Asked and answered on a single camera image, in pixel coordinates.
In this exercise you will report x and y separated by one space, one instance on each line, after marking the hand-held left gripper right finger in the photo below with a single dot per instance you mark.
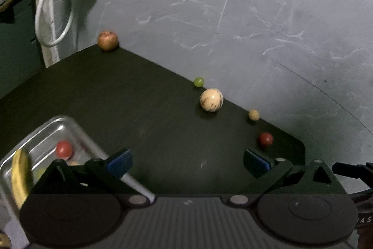
256 163

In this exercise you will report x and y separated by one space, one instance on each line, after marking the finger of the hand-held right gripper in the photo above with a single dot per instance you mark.
352 168

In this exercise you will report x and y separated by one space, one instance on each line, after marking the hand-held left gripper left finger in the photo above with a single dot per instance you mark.
121 162

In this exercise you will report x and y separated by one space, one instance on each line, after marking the small red tomato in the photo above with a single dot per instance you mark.
64 149
265 139

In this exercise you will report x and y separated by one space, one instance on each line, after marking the metal tray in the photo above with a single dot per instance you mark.
52 132

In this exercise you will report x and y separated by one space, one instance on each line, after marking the yellow banana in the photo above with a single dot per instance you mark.
20 179

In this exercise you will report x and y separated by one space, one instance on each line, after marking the small beige longan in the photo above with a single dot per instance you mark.
253 115

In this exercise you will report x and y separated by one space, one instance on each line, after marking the beige round melon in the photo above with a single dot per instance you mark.
211 100

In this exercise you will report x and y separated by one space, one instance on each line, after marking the red apple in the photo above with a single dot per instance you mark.
107 40

